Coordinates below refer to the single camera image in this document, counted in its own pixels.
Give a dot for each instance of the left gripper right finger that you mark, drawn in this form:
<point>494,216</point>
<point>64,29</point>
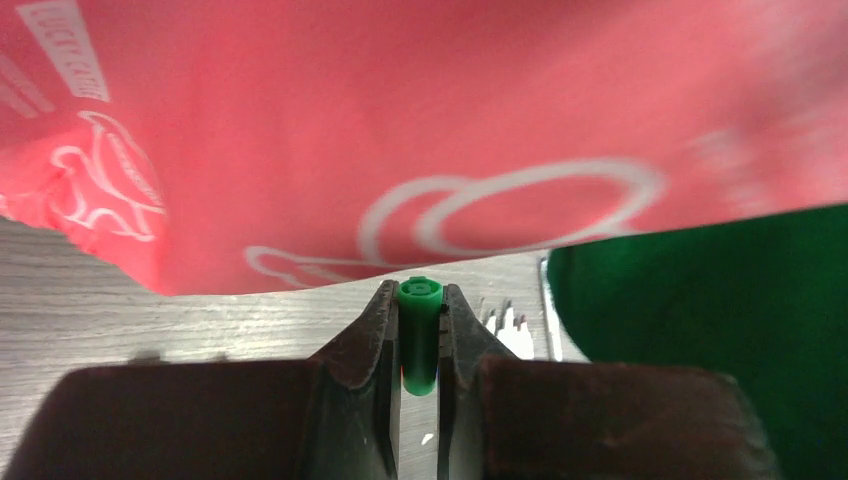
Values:
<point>501,417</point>

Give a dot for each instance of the green cloth garment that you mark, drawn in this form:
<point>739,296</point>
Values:
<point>762,300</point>

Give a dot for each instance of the pink patterned shirt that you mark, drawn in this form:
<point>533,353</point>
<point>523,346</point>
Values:
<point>221,147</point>

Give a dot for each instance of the white metal clothes rack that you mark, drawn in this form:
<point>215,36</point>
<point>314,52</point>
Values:
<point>550,317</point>

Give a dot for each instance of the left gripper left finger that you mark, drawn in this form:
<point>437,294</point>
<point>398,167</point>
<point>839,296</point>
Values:
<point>332,415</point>

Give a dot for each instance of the bright green pen cap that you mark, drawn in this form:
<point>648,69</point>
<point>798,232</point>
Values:
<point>419,308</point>

